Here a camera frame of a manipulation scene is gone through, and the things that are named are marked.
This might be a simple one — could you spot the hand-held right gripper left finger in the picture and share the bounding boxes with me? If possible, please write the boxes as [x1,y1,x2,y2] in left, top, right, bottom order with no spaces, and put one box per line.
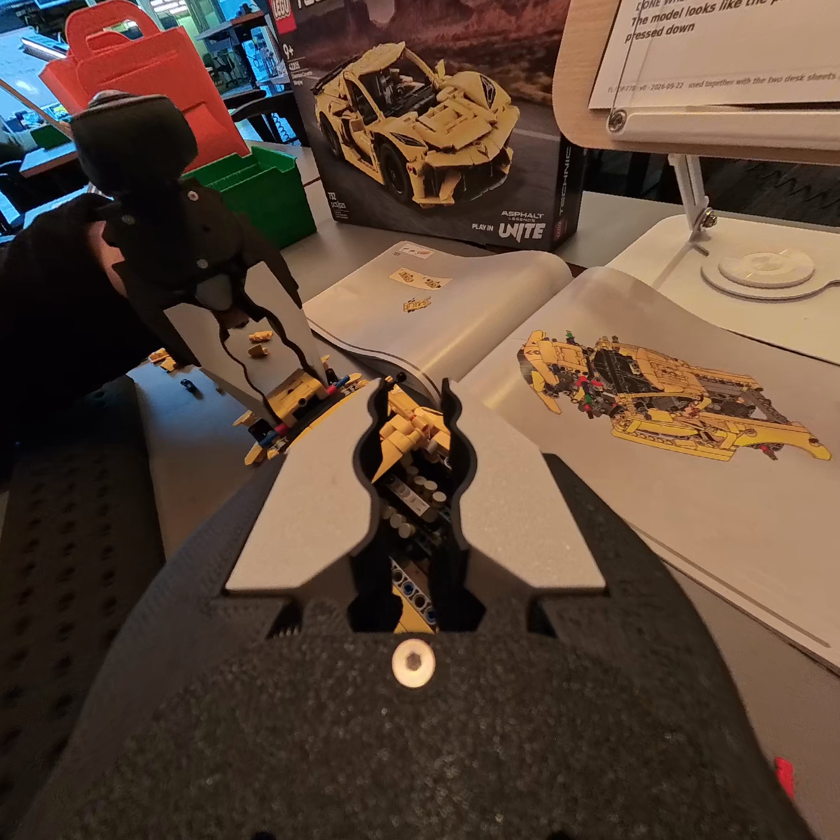
[225,378,387,603]

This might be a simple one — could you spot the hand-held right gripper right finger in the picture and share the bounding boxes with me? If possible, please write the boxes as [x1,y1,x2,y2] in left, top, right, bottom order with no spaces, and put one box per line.
[440,378,607,601]

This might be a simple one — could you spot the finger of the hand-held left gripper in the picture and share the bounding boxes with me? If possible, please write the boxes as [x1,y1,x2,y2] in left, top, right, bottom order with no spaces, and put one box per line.
[246,261,331,389]
[163,302,282,429]

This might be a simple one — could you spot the yellow brick hood panel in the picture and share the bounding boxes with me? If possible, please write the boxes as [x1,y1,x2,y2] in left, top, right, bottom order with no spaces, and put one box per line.
[266,367,345,427]

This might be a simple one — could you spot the yellow brick model car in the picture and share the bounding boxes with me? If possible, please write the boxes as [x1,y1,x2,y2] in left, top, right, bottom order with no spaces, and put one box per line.
[243,367,460,636]

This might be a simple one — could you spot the person's left forearm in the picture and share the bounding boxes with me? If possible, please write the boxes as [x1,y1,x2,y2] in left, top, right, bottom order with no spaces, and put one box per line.
[0,193,172,454]

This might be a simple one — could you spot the person's left hand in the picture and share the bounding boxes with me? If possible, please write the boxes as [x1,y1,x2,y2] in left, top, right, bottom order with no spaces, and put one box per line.
[97,220,131,299]

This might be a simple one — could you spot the pile of small yellow bricks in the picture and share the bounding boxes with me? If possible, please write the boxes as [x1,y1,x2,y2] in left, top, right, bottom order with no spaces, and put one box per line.
[147,329,273,374]

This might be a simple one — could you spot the green plastic bin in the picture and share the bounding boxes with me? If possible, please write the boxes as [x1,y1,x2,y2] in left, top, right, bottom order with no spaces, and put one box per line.
[184,146,317,250]

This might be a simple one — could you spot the open instruction booklet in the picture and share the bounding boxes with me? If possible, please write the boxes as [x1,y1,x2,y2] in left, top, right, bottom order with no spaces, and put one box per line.
[303,239,840,673]

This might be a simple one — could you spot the orange plastic tote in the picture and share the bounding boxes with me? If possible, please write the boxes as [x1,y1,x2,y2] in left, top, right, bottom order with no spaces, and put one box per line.
[39,0,252,175]

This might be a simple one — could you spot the black toy car set box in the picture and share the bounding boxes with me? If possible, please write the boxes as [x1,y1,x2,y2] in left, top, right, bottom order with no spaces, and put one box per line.
[269,0,585,253]

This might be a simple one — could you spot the black dotted rubber mat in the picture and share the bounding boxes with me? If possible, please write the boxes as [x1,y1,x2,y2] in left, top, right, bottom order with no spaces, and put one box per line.
[0,377,166,808]

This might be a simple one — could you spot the white printed sheet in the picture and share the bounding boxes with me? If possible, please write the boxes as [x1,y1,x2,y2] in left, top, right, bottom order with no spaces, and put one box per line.
[587,0,840,109]

